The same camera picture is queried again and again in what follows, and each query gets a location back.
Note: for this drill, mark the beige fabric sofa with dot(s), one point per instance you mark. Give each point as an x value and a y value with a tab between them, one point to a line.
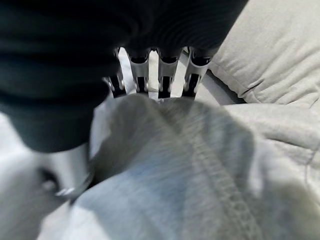
270	50

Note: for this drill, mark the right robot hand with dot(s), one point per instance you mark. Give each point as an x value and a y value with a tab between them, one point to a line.
75	62

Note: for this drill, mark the light grey garment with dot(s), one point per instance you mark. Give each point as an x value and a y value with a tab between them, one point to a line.
175	175

